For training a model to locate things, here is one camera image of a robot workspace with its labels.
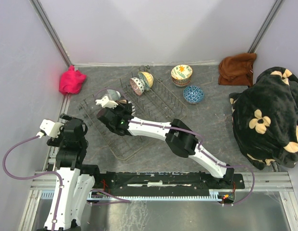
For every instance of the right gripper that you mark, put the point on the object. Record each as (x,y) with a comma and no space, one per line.
(127,108)

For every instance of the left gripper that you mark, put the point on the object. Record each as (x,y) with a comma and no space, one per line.
(57,141)

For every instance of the wire dish rack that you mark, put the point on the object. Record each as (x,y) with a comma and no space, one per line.
(152,112)

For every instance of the grey purple bowl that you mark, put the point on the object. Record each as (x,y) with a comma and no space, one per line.
(185,80)

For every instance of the red scale patterned bowl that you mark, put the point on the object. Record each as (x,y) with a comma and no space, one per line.
(180,84)

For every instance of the yellow green floral bowl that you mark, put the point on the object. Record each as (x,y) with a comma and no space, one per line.
(181,71)

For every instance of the blue red patterned bowl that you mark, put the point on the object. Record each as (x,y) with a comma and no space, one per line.
(193,94)

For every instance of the black striped white bowl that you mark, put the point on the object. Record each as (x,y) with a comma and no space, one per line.
(128,105)

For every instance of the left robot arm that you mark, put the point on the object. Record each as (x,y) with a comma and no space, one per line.
(74,179)

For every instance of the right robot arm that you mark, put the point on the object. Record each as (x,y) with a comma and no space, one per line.
(183,142)

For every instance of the grey blue bowl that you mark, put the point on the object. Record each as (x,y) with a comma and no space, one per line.
(113,95)

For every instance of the red dotted white bowl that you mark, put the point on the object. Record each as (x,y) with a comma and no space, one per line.
(137,85)

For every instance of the pink cloth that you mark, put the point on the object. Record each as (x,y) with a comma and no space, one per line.
(71,81)

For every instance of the yellow teal bowl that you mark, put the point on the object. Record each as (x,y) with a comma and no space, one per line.
(147,79)

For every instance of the brown cloth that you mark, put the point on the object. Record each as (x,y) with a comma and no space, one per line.
(237,70)

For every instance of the black floral blanket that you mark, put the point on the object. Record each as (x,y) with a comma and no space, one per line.
(265,119)

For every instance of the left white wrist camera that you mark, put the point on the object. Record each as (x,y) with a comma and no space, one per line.
(49,128)

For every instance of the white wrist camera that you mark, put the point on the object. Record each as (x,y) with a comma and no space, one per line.
(49,128)
(105,102)

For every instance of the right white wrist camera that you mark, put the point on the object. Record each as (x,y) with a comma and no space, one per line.
(105,102)

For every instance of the aluminium frame rail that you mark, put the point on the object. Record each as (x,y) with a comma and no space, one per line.
(264,182)

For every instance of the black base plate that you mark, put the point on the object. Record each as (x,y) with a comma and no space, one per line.
(165,183)

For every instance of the blue cable duct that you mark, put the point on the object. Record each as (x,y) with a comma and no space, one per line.
(213,196)

